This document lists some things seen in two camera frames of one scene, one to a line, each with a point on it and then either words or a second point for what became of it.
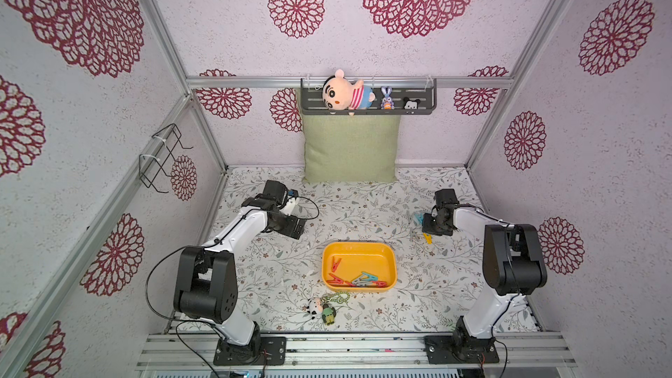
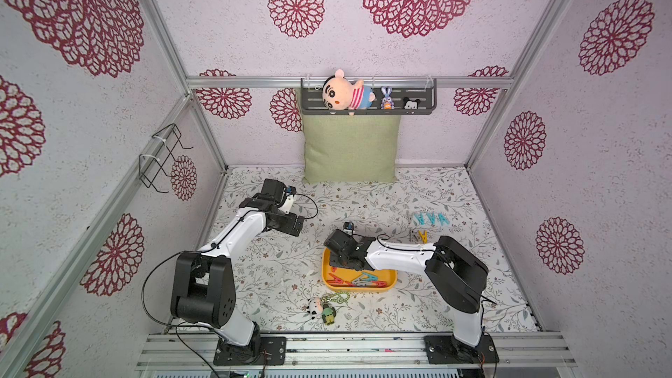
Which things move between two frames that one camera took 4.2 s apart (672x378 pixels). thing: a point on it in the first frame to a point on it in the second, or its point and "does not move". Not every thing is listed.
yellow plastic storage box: [378, 258] does not move
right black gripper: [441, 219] to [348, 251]
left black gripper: [290, 229] does not move
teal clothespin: [370, 277] does not move
